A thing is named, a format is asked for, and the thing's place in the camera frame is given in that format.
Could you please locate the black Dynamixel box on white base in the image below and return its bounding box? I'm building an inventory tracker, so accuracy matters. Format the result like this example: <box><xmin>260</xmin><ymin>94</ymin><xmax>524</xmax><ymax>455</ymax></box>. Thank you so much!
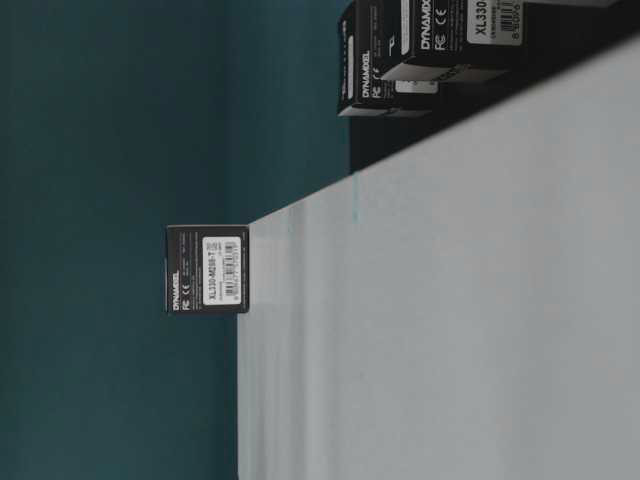
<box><xmin>165</xmin><ymin>225</ymin><xmax>250</xmax><ymax>315</ymax></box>

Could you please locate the white base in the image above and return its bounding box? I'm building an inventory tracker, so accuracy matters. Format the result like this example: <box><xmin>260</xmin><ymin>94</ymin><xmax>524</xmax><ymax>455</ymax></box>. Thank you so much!
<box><xmin>238</xmin><ymin>38</ymin><xmax>639</xmax><ymax>479</ymax></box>

